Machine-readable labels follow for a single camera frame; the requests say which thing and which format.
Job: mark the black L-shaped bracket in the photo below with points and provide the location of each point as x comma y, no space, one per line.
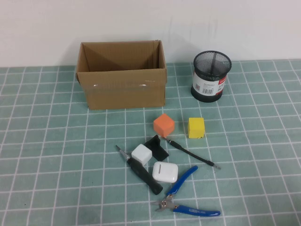
160,154

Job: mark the white cube block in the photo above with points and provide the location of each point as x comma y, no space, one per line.
141,154

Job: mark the thin black flexible shaft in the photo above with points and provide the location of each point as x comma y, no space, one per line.
188,151

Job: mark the orange foam block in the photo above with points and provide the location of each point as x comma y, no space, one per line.
163,124

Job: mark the brown cardboard box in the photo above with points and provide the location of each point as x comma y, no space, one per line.
124,89

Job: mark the yellow foam block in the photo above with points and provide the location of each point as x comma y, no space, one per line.
196,128

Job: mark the white earbuds case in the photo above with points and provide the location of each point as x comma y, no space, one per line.
164,173

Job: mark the black mesh pen holder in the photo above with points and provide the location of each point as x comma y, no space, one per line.
208,87

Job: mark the green grid tablecloth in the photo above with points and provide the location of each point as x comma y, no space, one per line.
47,153

